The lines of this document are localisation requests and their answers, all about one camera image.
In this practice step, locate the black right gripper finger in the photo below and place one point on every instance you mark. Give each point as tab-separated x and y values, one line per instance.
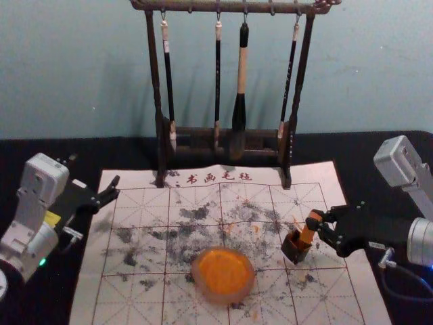
329	238
323	220

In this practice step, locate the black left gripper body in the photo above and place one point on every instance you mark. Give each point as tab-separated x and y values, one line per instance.
72	201

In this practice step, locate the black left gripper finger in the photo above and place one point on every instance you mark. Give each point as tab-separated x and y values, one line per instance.
107	199
113	183

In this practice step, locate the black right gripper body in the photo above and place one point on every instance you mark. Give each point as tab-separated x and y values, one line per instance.
365	227

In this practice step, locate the orange seal stamp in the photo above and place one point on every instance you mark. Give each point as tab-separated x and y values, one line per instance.
308	232

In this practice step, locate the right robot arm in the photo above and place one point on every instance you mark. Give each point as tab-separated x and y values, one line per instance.
402	169

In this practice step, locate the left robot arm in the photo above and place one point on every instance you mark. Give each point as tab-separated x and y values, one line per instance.
37	189

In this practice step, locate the dark square stamp holder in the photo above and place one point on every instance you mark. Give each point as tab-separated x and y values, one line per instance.
293	248

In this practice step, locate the black table cloth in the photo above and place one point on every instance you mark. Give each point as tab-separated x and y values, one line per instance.
379	162

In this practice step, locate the dark wooden brush rack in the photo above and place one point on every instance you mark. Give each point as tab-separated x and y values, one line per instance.
157	101

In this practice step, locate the white felt mat, red grid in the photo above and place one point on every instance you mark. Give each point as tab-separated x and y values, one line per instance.
176	271

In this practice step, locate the round dish of orange paste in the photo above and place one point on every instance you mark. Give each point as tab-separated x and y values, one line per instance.
223	274

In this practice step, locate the thin black brush, white cap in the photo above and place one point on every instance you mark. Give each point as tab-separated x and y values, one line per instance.
287	91
169	84
217	84

